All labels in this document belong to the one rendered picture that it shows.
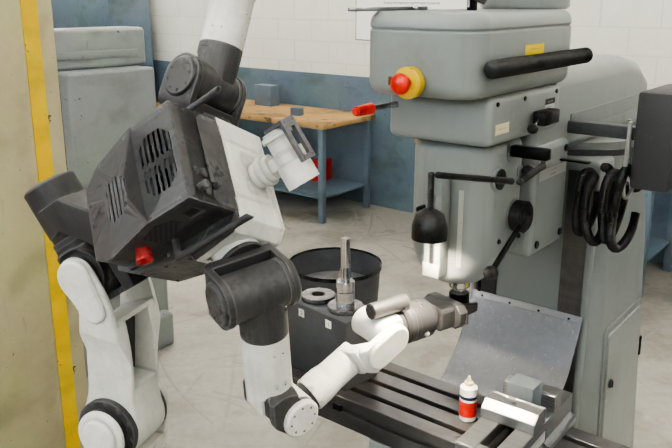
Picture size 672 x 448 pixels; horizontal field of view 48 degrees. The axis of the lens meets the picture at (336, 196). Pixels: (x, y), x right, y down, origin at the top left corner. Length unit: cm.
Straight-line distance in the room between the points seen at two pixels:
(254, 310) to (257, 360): 12
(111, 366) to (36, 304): 138
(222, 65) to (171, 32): 738
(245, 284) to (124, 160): 32
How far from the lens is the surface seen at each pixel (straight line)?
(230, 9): 157
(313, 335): 197
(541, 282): 208
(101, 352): 169
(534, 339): 210
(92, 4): 887
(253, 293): 131
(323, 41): 733
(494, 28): 144
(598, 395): 221
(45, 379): 318
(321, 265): 403
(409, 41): 145
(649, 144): 172
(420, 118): 156
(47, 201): 165
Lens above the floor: 192
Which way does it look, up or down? 15 degrees down
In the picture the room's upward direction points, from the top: straight up
